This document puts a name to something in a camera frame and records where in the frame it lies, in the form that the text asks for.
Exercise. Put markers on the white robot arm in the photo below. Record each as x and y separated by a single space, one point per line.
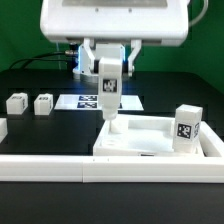
103 49

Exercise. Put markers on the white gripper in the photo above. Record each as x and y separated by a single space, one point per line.
157 22

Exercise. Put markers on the white sheet with markers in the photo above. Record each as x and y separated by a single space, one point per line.
90 102

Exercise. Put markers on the white square table top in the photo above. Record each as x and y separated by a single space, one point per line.
135 135

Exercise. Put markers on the white U-shaped obstacle fence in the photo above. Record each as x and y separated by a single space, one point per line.
46 168

